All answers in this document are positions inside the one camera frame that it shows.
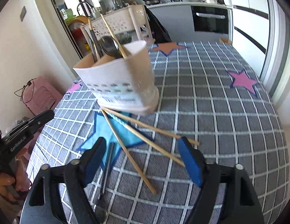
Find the bamboo chopstick patterned end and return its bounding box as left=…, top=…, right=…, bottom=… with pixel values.
left=100, top=14, right=127, bottom=58

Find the black kitchen faucet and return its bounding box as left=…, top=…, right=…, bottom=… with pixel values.
left=76, top=1, right=95, bottom=19

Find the person's left hand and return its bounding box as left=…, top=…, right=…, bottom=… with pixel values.
left=0, top=158, right=30, bottom=203

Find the pink plastic stool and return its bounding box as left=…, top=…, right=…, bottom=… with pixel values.
left=20, top=76, right=63, bottom=115

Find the grey checkered tablecloth with stars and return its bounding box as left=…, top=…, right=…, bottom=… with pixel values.
left=25, top=41, right=290, bottom=224

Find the beige plastic utensil holder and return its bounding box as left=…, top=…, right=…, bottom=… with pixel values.
left=73, top=41, right=159, bottom=115

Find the cardboard box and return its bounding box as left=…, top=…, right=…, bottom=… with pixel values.
left=219, top=38, right=232, bottom=45

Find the black garbage bag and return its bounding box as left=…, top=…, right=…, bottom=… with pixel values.
left=144, top=7, right=172, bottom=44

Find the beige perforated storage cart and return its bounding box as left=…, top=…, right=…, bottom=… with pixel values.
left=81, top=5, right=156, bottom=46

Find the black built-in oven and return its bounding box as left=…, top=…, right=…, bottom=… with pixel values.
left=191, top=6, right=229, bottom=34

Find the white refrigerator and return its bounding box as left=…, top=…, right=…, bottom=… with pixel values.
left=231, top=0, right=270, bottom=76

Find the black wok on stove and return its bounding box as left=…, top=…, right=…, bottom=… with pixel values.
left=143, top=0, right=161, bottom=6

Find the black cable on stool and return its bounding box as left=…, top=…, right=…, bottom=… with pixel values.
left=13, top=78, right=36, bottom=104

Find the grey wall switch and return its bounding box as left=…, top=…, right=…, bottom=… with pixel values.
left=20, top=6, right=27, bottom=22

